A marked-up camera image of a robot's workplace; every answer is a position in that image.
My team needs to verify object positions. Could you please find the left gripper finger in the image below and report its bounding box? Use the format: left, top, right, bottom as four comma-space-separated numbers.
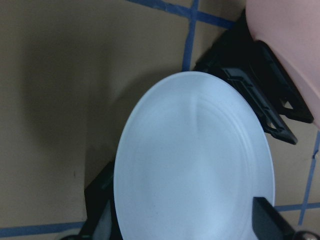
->
251, 197, 295, 240

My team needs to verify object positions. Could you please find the black dish rack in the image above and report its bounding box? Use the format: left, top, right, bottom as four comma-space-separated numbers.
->
75, 12, 314, 240

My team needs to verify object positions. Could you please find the blue plate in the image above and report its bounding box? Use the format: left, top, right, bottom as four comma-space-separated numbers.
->
113, 71, 275, 240

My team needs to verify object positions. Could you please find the pink plate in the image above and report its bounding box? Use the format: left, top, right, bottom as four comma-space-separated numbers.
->
245, 0, 320, 127

